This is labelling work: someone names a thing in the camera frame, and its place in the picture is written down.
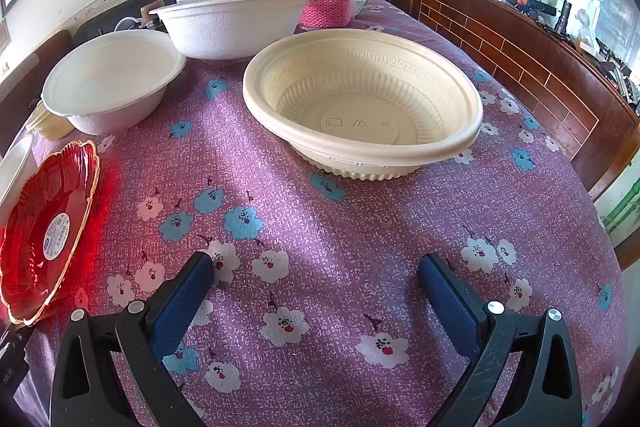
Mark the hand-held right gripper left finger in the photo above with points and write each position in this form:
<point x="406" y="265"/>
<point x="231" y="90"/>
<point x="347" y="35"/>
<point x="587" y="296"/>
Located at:
<point x="182" y="302"/>

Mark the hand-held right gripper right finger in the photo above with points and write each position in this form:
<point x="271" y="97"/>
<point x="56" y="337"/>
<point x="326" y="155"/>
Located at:
<point x="445" y="302"/>

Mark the large cream plastic bowl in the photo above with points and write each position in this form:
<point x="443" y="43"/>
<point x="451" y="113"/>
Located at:
<point x="360" y="122"/>

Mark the white paper bowl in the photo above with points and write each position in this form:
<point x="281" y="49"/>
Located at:
<point x="110" y="72"/>
<point x="230" y="32"/>

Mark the red glass plate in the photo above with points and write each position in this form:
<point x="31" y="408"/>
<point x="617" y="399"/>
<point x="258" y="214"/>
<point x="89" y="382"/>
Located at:
<point x="30" y="227"/>

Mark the purple floral tablecloth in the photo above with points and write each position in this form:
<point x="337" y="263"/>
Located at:
<point x="320" y="217"/>

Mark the green plastic object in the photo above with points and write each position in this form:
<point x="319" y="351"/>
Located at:
<point x="622" y="207"/>

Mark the small cream plastic bowl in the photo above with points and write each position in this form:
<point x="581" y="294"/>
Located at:
<point x="47" y="127"/>

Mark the wooden brick-pattern cabinet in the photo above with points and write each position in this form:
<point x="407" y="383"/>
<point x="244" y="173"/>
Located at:
<point x="525" y="57"/>

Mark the brown sofa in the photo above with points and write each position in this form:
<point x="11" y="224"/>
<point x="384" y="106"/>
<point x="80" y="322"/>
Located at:
<point x="55" y="52"/>

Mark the dark jar with wooden lid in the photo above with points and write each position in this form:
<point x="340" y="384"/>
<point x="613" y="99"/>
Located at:
<point x="151" y="11"/>

